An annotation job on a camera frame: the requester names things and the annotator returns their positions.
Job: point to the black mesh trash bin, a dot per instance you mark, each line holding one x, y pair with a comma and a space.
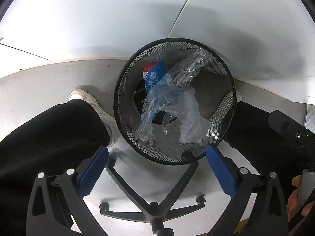
214, 91

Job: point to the clear plastic wrap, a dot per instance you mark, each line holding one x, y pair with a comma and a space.
186, 109

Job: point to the white right shoe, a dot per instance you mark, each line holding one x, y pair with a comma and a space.
238, 96

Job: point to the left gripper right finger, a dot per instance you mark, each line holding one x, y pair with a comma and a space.
268, 216

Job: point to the person's right hand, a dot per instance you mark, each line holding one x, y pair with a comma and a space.
292, 205

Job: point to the person's left leg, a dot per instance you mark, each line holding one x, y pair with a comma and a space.
52, 142

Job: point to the clear plastic bag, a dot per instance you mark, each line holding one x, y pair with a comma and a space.
167, 90

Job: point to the blue plastic bag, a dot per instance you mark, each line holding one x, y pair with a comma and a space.
152, 74

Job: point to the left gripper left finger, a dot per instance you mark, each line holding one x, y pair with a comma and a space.
56, 205

